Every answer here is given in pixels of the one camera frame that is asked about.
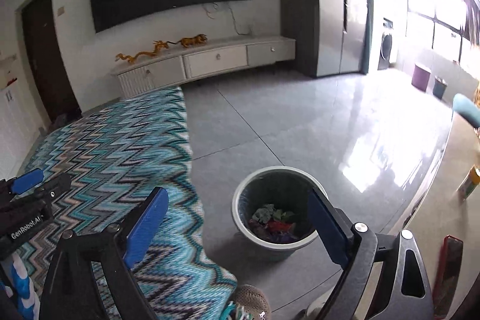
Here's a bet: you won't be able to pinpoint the purple plastic bag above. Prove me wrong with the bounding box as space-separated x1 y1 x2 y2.
252 227 299 244

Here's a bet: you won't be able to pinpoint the red snack wrapper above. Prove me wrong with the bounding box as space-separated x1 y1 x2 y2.
266 219 296 234

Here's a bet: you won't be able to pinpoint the grey round trash bin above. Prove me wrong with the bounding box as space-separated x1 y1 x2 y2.
231 166 327 262

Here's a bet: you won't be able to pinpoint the blue white gloved left hand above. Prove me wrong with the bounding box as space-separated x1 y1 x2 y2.
1 252 41 320

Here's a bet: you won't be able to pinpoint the teal zigzag rug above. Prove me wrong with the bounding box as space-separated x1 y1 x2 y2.
19 87 237 319

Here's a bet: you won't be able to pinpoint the beige slipper foot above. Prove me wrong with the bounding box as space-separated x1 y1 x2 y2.
220 284 272 320

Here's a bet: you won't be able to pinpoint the white TV cabinet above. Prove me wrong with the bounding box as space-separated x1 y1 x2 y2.
112 36 295 98

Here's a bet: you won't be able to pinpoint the dark brown entrance door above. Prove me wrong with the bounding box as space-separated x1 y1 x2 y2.
21 0 81 124

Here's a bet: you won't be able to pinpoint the purple stool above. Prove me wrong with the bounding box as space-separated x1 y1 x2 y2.
411 63 431 92

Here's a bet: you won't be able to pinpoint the teal small waste bin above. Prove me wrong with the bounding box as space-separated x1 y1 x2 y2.
433 76 448 100

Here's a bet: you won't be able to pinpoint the front-load washing machine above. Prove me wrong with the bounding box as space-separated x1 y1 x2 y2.
377 18 394 71

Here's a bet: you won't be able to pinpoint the teal sofa chair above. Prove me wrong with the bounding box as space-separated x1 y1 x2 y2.
452 93 480 129

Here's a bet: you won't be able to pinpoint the golden dragon figurine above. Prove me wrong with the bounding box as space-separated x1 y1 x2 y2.
115 40 169 64

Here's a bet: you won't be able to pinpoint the golden tiger figurine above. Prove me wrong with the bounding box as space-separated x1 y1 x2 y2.
168 33 208 49

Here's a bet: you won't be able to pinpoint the dark blue curtain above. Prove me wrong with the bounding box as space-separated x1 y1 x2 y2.
362 0 374 75

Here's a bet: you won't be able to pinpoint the grey double-door refrigerator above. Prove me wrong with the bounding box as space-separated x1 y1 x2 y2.
274 0 370 78

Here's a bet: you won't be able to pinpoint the white wall cupboards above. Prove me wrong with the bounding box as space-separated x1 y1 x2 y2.
1 54 43 179

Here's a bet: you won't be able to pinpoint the red phone with strap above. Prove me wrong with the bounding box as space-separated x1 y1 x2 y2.
433 235 464 319

